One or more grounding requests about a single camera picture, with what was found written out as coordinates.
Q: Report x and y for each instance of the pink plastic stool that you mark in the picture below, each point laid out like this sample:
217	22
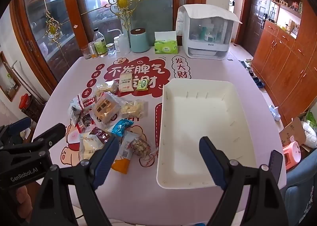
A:
293	153

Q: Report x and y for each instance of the small dark red packet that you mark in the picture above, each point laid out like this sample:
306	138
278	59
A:
84	120

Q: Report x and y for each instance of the small white bottle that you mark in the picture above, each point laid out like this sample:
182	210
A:
117	45

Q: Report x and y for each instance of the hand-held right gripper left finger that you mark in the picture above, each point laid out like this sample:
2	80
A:
106	159

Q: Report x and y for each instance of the small gold door ornament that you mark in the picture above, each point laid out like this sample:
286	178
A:
52	28

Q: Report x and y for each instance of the red cookie packet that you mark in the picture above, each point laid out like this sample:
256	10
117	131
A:
88	103

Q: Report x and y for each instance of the white squeeze bottle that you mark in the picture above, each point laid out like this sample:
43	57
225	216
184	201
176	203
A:
123	45

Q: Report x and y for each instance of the clear bottle with green label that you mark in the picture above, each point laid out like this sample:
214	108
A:
100	45

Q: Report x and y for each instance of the small green snack packet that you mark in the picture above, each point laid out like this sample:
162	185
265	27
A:
143	85

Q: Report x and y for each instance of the wooden wall cabinet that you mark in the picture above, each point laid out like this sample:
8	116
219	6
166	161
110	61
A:
284	62

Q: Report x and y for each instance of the purple smartphone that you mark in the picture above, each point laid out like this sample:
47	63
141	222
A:
276	164

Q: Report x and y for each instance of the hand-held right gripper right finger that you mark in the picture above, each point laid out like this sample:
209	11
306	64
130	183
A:
213	161

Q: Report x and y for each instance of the person's left hand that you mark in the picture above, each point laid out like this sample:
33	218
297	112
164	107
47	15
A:
22	197

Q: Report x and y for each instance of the white plastic bin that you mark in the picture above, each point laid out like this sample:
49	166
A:
198	117

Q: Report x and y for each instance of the white plastic bag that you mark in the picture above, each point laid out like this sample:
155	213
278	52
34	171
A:
310	135

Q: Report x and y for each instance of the white and black snack packet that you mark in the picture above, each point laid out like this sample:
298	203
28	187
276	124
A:
74	107

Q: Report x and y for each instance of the dark brown entry door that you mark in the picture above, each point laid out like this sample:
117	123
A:
255	18

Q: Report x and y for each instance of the orange and white snack packet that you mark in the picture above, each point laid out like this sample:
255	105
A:
123	164

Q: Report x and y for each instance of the wooden picture frame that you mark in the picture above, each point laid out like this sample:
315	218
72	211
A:
10	77

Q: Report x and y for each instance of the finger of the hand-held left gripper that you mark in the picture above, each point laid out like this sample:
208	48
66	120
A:
50	133
18	124

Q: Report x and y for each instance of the beige paper snack packet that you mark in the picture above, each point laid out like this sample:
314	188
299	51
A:
125	82

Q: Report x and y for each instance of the bread packet with orange label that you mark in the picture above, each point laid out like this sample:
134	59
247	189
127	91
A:
105	109

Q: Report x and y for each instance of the clear rice cake packet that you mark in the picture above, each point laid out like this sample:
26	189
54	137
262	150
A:
106	88

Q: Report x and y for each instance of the blue slippers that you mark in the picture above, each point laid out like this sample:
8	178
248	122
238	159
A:
258	83

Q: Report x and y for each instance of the red lid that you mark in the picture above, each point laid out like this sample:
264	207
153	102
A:
24	101

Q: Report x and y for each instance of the mint canister with brown lid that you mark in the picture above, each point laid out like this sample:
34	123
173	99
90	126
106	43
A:
139	43

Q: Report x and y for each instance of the green plastic bag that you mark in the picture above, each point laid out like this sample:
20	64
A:
310	118

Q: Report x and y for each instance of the green tissue box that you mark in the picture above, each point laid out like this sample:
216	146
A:
166	47

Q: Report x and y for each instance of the metal can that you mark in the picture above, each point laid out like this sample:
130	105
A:
91	49

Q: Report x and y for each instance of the clear mixed nut packet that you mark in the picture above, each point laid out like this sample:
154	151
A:
140	145

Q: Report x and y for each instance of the glass door with wooden frame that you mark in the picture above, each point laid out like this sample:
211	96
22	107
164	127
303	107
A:
37	18

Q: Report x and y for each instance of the clear yellow crisps packet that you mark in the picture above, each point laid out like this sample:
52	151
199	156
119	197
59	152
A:
132	108

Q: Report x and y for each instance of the cardboard box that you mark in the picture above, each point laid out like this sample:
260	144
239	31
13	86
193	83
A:
292	130

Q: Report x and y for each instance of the glass sliding door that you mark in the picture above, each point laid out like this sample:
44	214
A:
153	5

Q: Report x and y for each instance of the blue snack packet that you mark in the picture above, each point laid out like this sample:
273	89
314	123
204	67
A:
121	127

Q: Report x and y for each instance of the white and blue toddler shoes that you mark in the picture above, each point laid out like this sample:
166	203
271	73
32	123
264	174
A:
275	113

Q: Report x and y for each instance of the small glass jar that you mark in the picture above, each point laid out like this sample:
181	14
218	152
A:
111	50

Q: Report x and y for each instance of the black basket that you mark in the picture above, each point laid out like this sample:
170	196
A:
34	111

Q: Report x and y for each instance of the pair of light shoes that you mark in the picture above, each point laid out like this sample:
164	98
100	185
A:
249	66

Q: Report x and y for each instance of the white and brown snack packet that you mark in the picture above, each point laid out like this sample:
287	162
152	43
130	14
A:
89	144

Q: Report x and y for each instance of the small drinking glass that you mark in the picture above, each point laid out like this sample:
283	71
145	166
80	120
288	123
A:
86	54

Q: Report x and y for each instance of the white countertop storage cabinet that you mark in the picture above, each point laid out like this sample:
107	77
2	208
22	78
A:
205	50

